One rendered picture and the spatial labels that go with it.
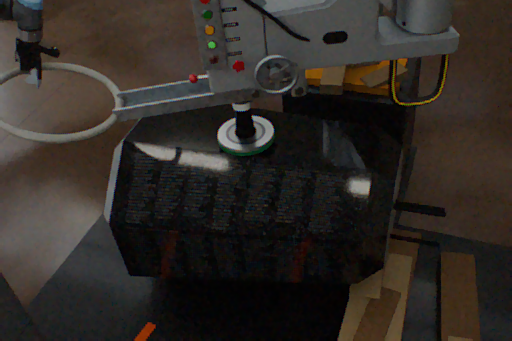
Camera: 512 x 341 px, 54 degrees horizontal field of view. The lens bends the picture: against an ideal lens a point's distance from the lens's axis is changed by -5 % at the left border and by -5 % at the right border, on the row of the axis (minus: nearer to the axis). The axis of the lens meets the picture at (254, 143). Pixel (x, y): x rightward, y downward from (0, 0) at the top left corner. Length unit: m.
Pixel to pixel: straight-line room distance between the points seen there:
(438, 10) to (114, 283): 1.96
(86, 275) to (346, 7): 1.89
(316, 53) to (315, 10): 0.15
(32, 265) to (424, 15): 2.32
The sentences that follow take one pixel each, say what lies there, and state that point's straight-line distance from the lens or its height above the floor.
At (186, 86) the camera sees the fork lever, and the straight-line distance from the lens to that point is 1.94.
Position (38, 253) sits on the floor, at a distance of 3.10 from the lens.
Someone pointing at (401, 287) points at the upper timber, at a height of 0.20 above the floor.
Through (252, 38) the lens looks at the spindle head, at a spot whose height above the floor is 1.34.
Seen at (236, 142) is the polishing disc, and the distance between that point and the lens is 1.96.
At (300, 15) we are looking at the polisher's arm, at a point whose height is 1.39.
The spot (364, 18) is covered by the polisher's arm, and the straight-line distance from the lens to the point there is 1.73.
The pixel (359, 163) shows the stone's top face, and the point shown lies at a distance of 1.92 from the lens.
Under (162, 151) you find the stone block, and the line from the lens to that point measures 2.10.
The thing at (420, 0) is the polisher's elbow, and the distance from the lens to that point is 1.79.
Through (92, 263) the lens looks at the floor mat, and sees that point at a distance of 2.89.
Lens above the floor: 2.10
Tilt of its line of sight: 38 degrees down
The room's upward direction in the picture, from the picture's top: 7 degrees counter-clockwise
